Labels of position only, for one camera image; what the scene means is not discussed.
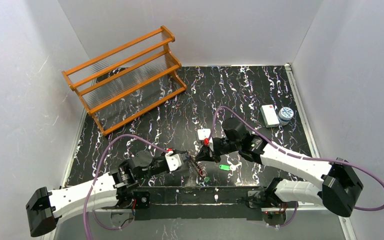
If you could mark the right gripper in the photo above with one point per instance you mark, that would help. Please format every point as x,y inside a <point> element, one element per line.
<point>208,151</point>

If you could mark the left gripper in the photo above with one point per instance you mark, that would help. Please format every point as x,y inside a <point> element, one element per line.
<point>184,160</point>

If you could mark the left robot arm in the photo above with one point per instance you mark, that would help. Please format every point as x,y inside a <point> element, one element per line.
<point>46,208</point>

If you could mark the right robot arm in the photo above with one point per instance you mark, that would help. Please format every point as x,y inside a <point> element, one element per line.
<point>332,185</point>

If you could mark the white green small box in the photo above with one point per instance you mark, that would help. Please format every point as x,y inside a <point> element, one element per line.
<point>269,116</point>

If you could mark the orange wooden shelf rack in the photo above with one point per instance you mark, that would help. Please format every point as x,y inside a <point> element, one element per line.
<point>126,82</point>

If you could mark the blue white round tin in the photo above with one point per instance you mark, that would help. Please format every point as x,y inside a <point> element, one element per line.
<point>285,114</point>

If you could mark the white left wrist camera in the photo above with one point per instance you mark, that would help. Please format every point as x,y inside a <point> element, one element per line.
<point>173,159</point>

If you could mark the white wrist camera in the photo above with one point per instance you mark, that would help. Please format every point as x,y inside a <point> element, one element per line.
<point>203,136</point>
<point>173,159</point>

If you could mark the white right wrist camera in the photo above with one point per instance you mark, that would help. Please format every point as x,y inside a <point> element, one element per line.
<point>203,136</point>

